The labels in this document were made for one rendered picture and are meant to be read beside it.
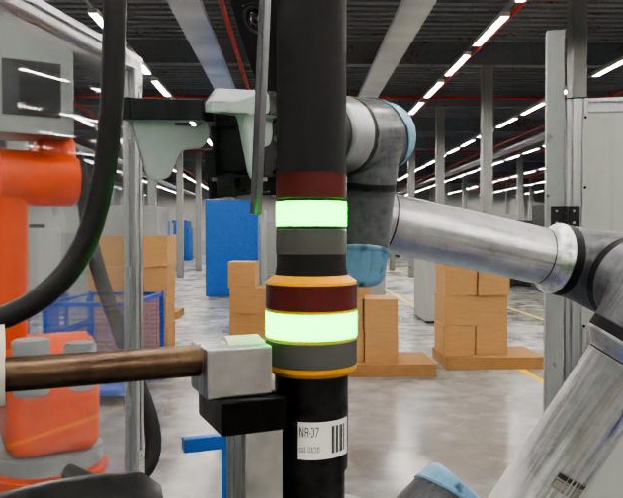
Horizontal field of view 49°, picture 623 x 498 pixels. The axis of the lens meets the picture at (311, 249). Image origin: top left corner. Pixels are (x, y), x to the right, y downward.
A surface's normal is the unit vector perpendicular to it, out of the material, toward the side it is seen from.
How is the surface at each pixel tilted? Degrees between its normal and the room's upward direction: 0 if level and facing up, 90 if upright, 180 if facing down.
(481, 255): 121
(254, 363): 90
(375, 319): 90
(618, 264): 56
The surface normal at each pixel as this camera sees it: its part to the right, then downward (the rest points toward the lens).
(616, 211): -0.19, 0.02
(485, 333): 0.02, 0.02
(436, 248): 0.07, 0.56
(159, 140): 0.65, 0.16
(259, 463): 0.40, 0.02
